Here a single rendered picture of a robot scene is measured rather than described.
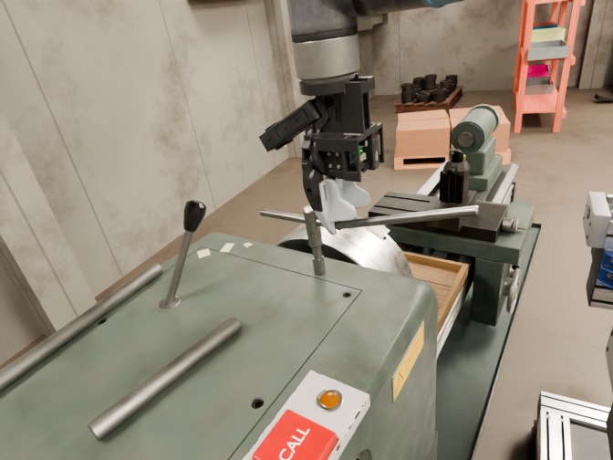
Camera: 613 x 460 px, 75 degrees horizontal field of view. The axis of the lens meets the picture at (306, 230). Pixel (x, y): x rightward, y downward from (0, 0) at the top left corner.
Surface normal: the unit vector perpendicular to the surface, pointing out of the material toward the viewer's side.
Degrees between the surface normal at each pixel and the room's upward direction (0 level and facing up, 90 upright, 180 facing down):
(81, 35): 90
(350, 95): 90
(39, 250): 90
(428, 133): 90
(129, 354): 0
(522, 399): 0
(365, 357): 0
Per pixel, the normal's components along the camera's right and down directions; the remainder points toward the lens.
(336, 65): 0.22, 0.44
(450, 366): -0.14, -0.87
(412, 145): -0.27, 0.49
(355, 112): -0.55, 0.47
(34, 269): 0.89, 0.11
